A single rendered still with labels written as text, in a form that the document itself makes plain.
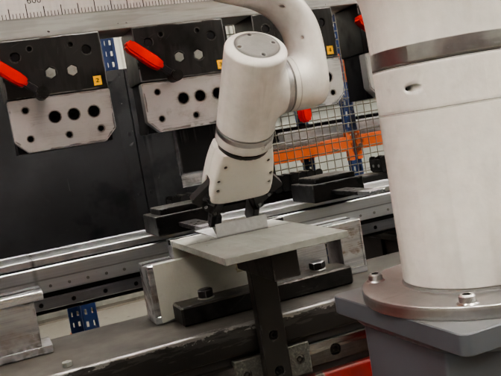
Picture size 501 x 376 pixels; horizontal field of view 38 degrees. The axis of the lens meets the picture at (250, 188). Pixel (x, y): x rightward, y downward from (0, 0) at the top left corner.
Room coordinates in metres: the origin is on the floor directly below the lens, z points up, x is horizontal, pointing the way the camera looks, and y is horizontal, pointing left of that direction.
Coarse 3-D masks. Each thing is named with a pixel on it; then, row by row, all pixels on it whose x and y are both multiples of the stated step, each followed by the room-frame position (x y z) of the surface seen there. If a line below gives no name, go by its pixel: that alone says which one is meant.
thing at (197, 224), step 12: (168, 204) 1.43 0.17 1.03; (180, 204) 1.39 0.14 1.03; (192, 204) 1.38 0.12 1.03; (144, 216) 1.44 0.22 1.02; (156, 216) 1.36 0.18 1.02; (168, 216) 1.36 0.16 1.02; (180, 216) 1.36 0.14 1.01; (192, 216) 1.37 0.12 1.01; (204, 216) 1.38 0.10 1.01; (156, 228) 1.35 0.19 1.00; (168, 228) 1.35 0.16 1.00; (180, 228) 1.36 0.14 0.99; (192, 228) 1.28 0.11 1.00; (204, 228) 1.22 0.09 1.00
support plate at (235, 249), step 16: (272, 224) 1.15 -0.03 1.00; (288, 224) 1.12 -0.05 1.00; (304, 224) 1.09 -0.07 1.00; (176, 240) 1.15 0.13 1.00; (192, 240) 1.12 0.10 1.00; (224, 240) 1.06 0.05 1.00; (240, 240) 1.04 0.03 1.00; (256, 240) 1.01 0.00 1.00; (272, 240) 0.99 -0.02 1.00; (288, 240) 0.97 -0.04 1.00; (304, 240) 0.95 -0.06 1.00; (320, 240) 0.95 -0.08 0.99; (208, 256) 0.97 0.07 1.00; (224, 256) 0.93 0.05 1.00; (240, 256) 0.91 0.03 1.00; (256, 256) 0.92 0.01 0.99
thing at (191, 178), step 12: (180, 132) 1.18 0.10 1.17; (192, 132) 1.18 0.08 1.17; (204, 132) 1.19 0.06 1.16; (180, 144) 1.18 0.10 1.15; (192, 144) 1.18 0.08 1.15; (204, 144) 1.19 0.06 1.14; (180, 156) 1.17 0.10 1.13; (192, 156) 1.18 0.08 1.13; (204, 156) 1.19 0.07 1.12; (180, 168) 1.18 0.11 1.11; (192, 168) 1.18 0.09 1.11; (192, 180) 1.19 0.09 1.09
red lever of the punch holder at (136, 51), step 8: (128, 48) 1.09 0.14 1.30; (136, 48) 1.09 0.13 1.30; (144, 48) 1.09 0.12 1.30; (136, 56) 1.09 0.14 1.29; (144, 56) 1.09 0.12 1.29; (152, 56) 1.09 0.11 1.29; (152, 64) 1.10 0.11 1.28; (160, 64) 1.10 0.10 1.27; (168, 72) 1.11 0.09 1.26; (176, 72) 1.10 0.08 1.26; (168, 80) 1.12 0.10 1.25; (176, 80) 1.10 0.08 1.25
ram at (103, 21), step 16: (208, 0) 1.17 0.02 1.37; (304, 0) 1.23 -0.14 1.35; (320, 0) 1.25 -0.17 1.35; (336, 0) 1.26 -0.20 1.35; (352, 0) 1.27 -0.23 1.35; (48, 16) 1.09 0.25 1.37; (64, 16) 1.09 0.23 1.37; (80, 16) 1.10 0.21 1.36; (96, 16) 1.11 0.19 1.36; (112, 16) 1.12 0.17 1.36; (128, 16) 1.13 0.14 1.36; (144, 16) 1.14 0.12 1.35; (160, 16) 1.15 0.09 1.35; (176, 16) 1.15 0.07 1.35; (192, 16) 1.16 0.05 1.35; (208, 16) 1.17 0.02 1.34; (224, 16) 1.18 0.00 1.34; (240, 16) 1.20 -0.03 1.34; (0, 32) 1.06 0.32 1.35; (16, 32) 1.07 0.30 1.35; (32, 32) 1.08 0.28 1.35; (48, 32) 1.08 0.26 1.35; (64, 32) 1.09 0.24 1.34; (80, 32) 1.10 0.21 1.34; (112, 32) 1.14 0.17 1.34
